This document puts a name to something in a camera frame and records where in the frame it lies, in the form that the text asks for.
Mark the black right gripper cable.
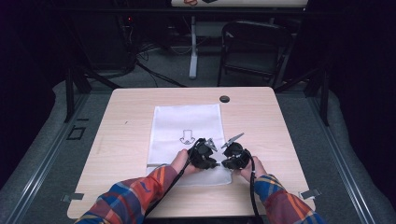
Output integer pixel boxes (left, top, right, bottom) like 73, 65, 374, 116
246, 148, 262, 220

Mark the grey metal floor rail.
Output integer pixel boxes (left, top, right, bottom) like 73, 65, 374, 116
7, 92, 92, 224
306, 92, 379, 224

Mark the black floor cable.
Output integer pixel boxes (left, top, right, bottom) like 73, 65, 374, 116
133, 57, 189, 89

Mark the grey tape strip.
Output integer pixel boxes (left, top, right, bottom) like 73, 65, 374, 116
61, 192, 85, 203
299, 188, 322, 201

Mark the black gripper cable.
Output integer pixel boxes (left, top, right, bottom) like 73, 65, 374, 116
246, 148, 262, 220
143, 137, 205, 218

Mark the person's right hand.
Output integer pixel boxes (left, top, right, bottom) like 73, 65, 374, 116
238, 155, 268, 183

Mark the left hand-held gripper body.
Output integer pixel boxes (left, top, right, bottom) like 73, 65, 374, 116
188, 137, 219, 171

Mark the black metal stand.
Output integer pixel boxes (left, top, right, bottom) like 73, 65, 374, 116
274, 65, 332, 127
63, 65, 123, 124

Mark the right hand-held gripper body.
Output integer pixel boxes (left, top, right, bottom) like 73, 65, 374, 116
220, 133, 252, 171

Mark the black folding chair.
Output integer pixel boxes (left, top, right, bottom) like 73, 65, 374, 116
216, 20, 295, 89

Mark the white cloth with arrow print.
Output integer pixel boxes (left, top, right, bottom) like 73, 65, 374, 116
146, 104, 233, 188

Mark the person's left hand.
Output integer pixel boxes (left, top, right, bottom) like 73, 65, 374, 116
170, 148, 201, 175

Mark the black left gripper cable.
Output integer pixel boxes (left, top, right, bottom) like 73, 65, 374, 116
143, 137, 205, 218

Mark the white table leg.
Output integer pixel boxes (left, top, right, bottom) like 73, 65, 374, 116
189, 15, 199, 80

